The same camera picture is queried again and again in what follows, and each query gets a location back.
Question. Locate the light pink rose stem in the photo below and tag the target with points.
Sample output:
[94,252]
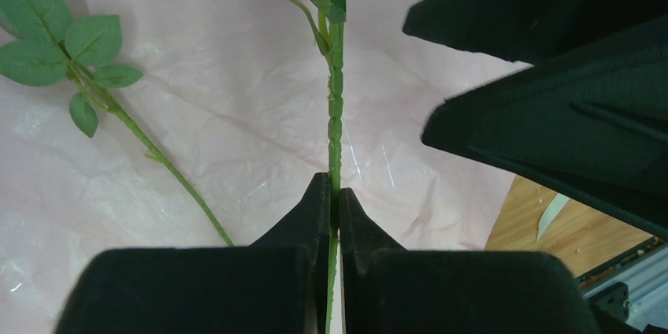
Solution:
[326,19]

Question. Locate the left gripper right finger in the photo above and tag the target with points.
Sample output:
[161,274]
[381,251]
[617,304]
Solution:
[389,289]

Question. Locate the aluminium frame rail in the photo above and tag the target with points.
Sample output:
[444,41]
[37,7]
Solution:
[628,293]

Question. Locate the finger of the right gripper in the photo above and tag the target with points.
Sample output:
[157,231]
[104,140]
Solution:
[535,30]
[590,124]

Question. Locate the pink paper bouquet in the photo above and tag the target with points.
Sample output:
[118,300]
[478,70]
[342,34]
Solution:
[235,92]

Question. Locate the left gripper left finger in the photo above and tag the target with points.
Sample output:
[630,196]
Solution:
[277,284]

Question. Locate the pale pink rose stem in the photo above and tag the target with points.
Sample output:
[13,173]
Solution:
[51,46]

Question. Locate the cream printed ribbon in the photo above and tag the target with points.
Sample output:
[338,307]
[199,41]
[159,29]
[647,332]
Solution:
[550,213]

